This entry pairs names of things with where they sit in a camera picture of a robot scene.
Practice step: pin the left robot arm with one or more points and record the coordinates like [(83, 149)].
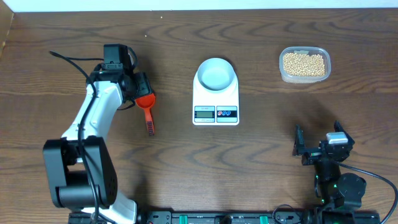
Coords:
[(80, 171)]

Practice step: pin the red plastic measuring scoop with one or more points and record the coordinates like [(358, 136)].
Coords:
[(146, 103)]

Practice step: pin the clear plastic container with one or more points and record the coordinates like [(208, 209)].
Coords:
[(307, 51)]

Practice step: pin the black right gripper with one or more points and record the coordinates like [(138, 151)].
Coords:
[(299, 149)]

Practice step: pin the white digital kitchen scale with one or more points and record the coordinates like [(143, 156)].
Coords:
[(215, 108)]

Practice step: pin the pile of soybeans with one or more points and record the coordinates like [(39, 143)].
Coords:
[(302, 65)]

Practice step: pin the light grey bowl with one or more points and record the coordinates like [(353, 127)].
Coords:
[(216, 74)]

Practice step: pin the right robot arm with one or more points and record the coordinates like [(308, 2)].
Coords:
[(341, 194)]

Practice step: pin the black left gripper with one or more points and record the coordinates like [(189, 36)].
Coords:
[(144, 85)]

